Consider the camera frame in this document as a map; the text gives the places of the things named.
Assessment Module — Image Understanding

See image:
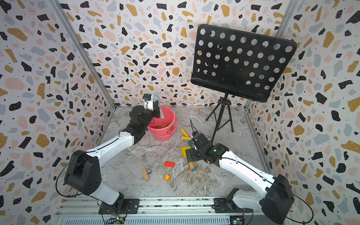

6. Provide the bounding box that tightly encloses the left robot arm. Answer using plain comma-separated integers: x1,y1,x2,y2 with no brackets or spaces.
64,106,161,212

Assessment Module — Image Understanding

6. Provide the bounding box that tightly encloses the red rectangular block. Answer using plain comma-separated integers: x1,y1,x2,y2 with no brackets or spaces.
164,161,175,168

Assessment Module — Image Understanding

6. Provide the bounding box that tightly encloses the black perforated music stand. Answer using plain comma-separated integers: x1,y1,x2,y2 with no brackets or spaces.
190,23,298,144

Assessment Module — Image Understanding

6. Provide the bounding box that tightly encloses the wooden rectangular block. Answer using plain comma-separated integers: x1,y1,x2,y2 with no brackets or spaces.
141,168,150,182

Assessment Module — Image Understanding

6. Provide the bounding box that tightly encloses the yellow scoop yellow handle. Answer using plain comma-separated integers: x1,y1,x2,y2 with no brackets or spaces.
181,146,196,172

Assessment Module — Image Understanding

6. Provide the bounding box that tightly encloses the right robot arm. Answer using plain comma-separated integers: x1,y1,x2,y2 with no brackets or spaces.
186,132,294,225

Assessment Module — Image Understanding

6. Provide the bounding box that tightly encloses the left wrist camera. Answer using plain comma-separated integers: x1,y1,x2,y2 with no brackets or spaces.
143,93,154,111

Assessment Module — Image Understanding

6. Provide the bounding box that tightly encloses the teal rake yellow handle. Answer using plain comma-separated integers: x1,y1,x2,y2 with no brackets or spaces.
181,136,195,148
181,128,189,137

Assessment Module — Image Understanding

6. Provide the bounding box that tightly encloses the orange cube block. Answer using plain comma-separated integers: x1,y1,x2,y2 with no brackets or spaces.
164,174,171,181

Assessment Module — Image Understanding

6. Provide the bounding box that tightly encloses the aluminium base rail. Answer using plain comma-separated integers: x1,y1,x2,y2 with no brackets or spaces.
54,197,274,225

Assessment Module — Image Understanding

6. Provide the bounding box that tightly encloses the pink plastic bucket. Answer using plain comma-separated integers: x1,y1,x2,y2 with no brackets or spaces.
148,106,178,141

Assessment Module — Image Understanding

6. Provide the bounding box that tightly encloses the light blue garden fork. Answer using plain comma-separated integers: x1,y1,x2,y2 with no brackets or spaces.
154,92,165,119

